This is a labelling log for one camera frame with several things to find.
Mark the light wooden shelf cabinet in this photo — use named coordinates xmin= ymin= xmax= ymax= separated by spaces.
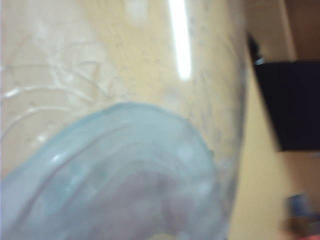
xmin=242 ymin=0 xmax=320 ymax=226

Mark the small blue cup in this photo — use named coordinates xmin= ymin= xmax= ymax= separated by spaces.
xmin=284 ymin=192 xmax=315 ymax=220

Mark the black cabinet key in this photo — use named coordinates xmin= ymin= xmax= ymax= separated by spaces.
xmin=246 ymin=31 xmax=265 ymax=66

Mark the black office chair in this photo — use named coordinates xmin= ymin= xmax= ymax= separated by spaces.
xmin=254 ymin=59 xmax=320 ymax=153

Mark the clear water bottle red label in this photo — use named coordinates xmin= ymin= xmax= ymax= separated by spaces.
xmin=0 ymin=0 xmax=252 ymax=240

